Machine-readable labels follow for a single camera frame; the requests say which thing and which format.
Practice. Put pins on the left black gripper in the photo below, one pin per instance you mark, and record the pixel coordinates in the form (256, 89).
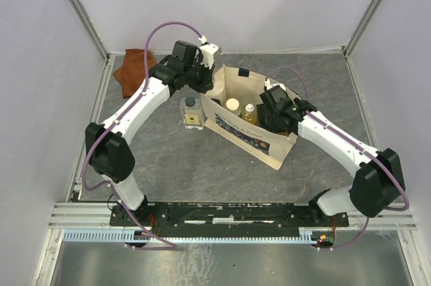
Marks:
(207, 84)

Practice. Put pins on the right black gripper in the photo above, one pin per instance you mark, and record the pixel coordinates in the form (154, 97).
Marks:
(263, 114)

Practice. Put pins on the amber liquid clear bottle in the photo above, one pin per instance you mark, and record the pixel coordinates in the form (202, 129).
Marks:
(250, 114)

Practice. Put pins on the cream canvas tote bag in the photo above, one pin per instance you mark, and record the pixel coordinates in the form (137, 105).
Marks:
(224, 107)

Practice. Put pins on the pale green lotion bottle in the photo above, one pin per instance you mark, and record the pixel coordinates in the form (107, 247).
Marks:
(233, 106)

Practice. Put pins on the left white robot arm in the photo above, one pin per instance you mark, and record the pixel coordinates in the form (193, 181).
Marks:
(107, 144)

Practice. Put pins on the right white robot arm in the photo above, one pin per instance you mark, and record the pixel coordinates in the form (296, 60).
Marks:
(377, 175)

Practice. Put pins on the square perfume bottle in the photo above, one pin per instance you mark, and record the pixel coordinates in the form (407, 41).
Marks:
(192, 113)

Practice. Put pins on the brown folded towel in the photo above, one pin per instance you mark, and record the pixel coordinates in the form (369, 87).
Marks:
(132, 72)

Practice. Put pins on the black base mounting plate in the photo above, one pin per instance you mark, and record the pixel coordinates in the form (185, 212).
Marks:
(234, 220)

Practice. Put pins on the small circuit board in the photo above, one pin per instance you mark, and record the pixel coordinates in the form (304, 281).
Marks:
(326, 240)

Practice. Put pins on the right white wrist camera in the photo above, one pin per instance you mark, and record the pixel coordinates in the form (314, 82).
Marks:
(269, 83)

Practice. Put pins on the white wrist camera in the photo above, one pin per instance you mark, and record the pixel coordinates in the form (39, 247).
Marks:
(269, 83)
(209, 52)

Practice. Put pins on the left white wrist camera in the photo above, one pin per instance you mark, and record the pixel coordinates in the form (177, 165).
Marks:
(209, 52)

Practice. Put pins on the aluminium frame rail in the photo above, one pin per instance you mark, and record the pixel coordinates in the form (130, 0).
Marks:
(80, 216)

